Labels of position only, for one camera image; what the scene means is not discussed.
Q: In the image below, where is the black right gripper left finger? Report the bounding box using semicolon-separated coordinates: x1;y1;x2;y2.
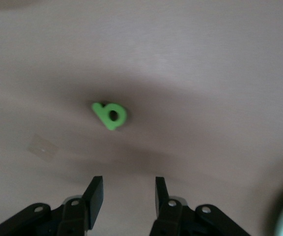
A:
0;176;105;236

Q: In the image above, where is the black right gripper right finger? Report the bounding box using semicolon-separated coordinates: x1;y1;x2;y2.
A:
148;176;252;236

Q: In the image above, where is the green letter g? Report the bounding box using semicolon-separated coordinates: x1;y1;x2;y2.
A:
91;102;128;131

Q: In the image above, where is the clear tape patch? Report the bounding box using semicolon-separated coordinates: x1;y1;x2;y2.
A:
25;134;58;163

